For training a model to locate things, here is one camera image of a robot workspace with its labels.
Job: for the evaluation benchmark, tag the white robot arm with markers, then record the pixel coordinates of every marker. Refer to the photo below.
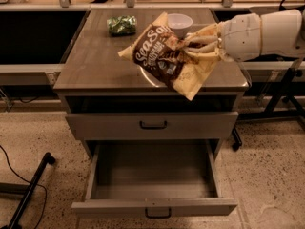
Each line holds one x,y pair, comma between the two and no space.
282,33

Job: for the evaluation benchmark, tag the white ceramic bowl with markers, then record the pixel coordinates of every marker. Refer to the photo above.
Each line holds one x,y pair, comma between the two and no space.
180,24

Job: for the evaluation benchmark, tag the black stand leg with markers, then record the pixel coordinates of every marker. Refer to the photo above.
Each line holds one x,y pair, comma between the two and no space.
25,191

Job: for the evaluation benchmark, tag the brown sea salt chip bag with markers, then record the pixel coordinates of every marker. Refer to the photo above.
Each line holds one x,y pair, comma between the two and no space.
161,53

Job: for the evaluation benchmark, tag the grey open middle drawer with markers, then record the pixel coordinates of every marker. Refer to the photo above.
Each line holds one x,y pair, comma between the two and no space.
153,180

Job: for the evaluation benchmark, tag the grey upper closed drawer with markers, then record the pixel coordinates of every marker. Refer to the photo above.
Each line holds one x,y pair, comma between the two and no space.
152,126

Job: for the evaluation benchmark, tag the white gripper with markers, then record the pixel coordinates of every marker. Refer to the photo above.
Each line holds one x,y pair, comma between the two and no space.
242,37

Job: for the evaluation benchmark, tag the green snack bag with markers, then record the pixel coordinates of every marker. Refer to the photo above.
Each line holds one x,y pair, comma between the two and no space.
122,25

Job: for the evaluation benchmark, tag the grey drawer cabinet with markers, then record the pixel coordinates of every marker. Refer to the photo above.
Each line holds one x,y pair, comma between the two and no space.
95,80

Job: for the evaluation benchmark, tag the black chair with frame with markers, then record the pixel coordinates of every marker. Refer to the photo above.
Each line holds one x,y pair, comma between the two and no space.
283,91

